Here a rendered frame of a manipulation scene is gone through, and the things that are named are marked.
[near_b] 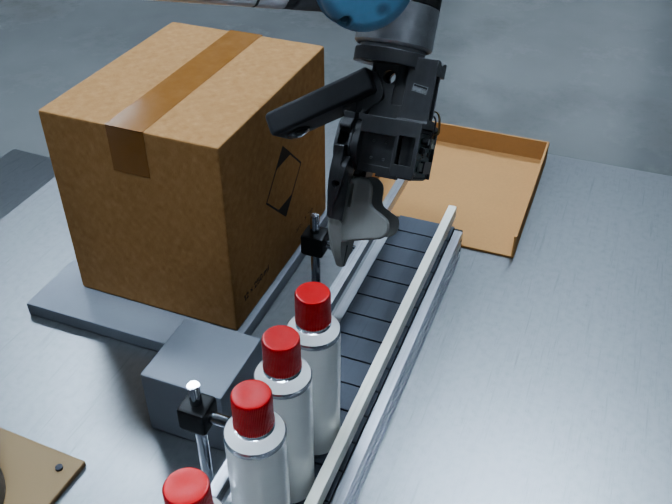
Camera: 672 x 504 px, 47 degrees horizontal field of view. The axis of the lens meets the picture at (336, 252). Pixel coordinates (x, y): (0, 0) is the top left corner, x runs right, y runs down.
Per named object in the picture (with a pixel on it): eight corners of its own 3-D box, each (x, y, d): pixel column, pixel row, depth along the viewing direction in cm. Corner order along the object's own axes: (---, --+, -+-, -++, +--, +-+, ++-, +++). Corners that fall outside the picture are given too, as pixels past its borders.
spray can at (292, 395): (303, 515, 75) (296, 366, 63) (254, 498, 77) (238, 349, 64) (323, 473, 79) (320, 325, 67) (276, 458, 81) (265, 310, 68)
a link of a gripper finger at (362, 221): (375, 280, 73) (393, 183, 72) (318, 266, 75) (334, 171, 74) (385, 276, 76) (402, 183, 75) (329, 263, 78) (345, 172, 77)
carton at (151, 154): (237, 332, 100) (217, 148, 83) (82, 287, 107) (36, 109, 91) (326, 209, 122) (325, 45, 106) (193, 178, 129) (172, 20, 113)
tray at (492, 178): (513, 258, 115) (517, 237, 113) (349, 222, 123) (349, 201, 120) (545, 161, 137) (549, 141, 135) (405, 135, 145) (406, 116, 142)
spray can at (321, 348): (329, 465, 80) (328, 317, 67) (283, 450, 81) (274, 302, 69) (347, 427, 84) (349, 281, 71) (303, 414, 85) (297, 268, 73)
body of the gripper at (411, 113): (409, 187, 71) (434, 53, 69) (322, 170, 73) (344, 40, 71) (428, 186, 78) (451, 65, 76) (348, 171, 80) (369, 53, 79)
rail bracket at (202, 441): (253, 519, 80) (241, 413, 70) (191, 497, 83) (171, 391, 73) (266, 494, 83) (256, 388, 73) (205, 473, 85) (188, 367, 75)
